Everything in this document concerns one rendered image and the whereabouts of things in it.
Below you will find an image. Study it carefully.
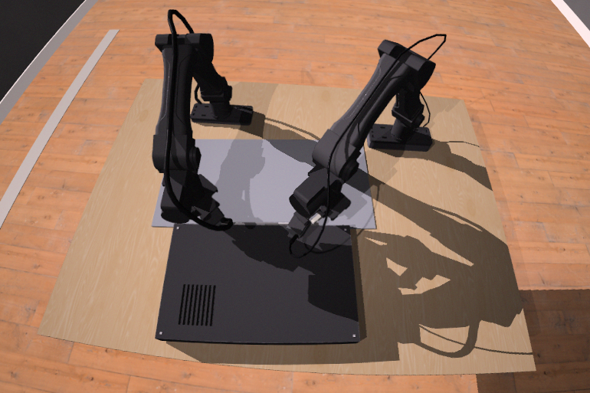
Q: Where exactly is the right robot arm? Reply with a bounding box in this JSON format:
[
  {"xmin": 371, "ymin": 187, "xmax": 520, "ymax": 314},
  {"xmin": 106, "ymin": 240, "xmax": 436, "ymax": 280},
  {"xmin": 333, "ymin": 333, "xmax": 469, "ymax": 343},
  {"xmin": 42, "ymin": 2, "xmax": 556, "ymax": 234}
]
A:
[{"xmin": 152, "ymin": 33, "xmax": 253, "ymax": 224}]

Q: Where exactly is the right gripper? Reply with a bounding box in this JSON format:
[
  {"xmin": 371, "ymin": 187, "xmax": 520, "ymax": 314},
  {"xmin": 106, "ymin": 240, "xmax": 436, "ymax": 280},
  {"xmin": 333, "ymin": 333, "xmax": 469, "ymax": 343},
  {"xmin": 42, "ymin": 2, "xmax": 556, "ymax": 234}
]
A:
[{"xmin": 191, "ymin": 174, "xmax": 224, "ymax": 225}]

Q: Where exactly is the grey flat mat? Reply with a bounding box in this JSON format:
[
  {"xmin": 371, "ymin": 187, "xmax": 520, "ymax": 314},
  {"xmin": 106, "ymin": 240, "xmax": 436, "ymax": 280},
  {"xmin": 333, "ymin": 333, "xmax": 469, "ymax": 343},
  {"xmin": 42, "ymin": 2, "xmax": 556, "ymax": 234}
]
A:
[{"xmin": 195, "ymin": 139, "xmax": 375, "ymax": 229}]

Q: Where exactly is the black metal enclosure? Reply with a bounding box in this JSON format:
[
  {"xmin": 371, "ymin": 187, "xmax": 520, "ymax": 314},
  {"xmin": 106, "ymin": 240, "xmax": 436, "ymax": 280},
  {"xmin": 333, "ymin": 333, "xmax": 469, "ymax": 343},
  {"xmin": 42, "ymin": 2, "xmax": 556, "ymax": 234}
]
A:
[{"xmin": 155, "ymin": 224, "xmax": 360, "ymax": 345}]

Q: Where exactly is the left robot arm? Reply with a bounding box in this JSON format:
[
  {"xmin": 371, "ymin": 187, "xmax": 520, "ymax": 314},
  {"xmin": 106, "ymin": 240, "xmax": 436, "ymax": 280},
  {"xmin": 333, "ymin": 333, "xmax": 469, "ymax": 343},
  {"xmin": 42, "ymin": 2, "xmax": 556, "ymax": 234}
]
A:
[{"xmin": 289, "ymin": 40, "xmax": 436, "ymax": 218}]

